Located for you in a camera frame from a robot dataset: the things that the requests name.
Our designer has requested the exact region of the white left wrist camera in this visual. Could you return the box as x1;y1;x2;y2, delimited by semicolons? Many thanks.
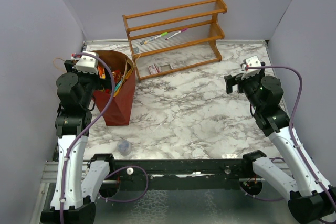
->
71;51;99;75

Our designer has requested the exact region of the teal mint candy bag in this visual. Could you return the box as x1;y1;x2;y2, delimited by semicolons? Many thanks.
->
113;78;124;97

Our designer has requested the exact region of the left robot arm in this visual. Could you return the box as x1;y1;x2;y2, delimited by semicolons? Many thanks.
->
40;56;116;223

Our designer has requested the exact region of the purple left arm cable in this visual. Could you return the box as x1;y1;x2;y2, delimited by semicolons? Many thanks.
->
59;52;116;224

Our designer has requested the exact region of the black base frame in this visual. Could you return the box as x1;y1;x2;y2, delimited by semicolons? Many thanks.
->
90;152;270;191

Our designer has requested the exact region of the gold brown chips bag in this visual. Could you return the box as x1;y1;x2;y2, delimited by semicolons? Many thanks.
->
123;58;134;84

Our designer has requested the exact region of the orange Fox's candy bag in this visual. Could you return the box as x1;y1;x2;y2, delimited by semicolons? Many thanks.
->
97;64;106;79

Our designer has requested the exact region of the pink capped marker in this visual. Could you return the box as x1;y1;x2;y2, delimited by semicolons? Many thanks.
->
165;28;188;40

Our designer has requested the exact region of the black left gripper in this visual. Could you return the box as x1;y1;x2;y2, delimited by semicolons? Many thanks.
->
66;60;112;108

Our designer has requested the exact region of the green capped marker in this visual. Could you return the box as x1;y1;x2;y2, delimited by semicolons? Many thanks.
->
140;32;168;45

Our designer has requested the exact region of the wooden three-tier rack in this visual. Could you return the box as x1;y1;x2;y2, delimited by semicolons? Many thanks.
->
122;0;228;81

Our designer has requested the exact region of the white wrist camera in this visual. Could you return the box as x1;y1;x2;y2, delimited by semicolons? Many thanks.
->
71;51;99;75
240;56;262;80

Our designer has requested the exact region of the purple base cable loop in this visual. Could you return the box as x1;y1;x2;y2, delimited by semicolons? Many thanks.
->
96;165;149;204

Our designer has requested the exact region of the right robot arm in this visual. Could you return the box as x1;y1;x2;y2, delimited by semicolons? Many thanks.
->
224;72;335;223

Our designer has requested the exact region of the brown and red paper bag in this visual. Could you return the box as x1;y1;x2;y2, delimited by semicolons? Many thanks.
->
52;49;141;127

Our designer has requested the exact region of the red white staples box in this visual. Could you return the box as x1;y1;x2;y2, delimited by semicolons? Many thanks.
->
148;63;162;75

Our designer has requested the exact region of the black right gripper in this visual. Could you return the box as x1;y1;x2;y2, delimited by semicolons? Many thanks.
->
225;70;265;111

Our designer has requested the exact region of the red yellow snack packet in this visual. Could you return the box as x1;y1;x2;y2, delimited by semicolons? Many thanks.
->
112;70;123;86

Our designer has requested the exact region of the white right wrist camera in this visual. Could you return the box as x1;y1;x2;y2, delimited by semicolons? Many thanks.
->
240;56;262;80

